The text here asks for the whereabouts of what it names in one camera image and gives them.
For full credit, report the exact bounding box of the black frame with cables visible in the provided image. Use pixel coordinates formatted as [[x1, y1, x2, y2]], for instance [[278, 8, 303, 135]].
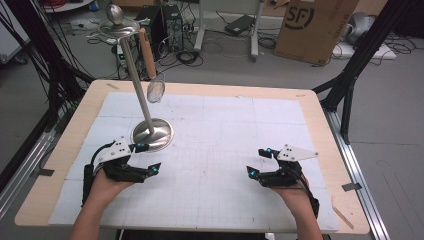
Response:
[[0, 0, 95, 125]]

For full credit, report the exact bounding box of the large black computer tower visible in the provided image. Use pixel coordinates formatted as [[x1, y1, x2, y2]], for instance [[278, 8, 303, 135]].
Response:
[[134, 4, 167, 63]]

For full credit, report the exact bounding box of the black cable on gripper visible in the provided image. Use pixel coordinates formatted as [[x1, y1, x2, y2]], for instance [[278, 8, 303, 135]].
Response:
[[81, 142, 116, 207], [297, 172, 321, 220]]

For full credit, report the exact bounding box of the white flat board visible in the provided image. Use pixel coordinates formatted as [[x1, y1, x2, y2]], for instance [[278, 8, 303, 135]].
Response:
[[332, 41, 398, 61]]

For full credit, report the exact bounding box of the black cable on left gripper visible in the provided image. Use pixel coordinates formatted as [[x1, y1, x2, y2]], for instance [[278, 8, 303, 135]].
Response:
[[81, 142, 116, 207]]

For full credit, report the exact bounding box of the slim black computer tower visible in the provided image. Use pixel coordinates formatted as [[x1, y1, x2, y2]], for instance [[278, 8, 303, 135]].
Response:
[[162, 3, 185, 53]]

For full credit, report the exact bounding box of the wooden-handled mesh strainer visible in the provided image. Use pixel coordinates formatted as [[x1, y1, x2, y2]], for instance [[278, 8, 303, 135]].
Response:
[[137, 27, 167, 105]]

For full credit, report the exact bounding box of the white grid mat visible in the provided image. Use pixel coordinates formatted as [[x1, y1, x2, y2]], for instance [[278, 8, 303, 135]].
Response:
[[48, 91, 340, 233]]

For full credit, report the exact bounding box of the grey tape piece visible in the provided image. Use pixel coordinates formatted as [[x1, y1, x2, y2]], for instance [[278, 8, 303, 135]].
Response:
[[341, 182, 363, 193]]

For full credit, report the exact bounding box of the aluminium rail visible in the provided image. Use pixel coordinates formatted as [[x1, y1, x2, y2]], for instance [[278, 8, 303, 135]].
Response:
[[0, 129, 57, 219], [323, 109, 392, 240]]

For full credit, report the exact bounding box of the white stand frame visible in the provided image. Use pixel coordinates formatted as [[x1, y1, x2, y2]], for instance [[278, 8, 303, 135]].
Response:
[[193, 0, 265, 62]]

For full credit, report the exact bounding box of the brown cardboard box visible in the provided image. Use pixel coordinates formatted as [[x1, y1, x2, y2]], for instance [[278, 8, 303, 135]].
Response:
[[273, 0, 360, 66]]

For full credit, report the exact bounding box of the coiled black cable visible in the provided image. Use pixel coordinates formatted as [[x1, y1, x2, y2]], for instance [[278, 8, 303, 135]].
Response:
[[175, 49, 205, 68]]

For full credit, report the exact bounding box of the thin wooden stick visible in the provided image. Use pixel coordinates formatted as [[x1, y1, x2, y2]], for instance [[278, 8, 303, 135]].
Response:
[[331, 204, 355, 231]]

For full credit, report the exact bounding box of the person's right hand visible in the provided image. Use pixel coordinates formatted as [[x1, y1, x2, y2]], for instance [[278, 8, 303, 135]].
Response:
[[269, 182, 315, 215]]

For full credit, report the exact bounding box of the black flat device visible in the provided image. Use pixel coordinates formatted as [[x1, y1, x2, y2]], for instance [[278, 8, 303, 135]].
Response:
[[224, 13, 256, 36]]

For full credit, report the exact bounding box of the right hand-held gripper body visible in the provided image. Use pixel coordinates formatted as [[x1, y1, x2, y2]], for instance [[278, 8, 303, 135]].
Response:
[[258, 144, 320, 188]]

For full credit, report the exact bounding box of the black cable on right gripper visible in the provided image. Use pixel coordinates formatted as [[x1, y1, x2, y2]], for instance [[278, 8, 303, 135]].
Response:
[[297, 172, 321, 220]]

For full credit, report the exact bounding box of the silver grey appliance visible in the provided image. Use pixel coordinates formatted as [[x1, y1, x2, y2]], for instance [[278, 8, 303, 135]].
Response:
[[345, 12, 377, 45]]

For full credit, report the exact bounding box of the black frame strut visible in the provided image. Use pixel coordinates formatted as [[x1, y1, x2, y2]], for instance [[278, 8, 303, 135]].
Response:
[[312, 0, 413, 145]]

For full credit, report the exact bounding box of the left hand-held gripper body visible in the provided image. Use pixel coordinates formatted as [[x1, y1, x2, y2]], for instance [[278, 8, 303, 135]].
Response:
[[96, 135, 150, 184]]

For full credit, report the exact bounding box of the person's left hand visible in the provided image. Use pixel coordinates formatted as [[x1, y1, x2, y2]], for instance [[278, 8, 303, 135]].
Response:
[[89, 170, 135, 210]]

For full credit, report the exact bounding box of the steel rack stand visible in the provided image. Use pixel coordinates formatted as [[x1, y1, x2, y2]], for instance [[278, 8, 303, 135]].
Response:
[[84, 3, 175, 154]]

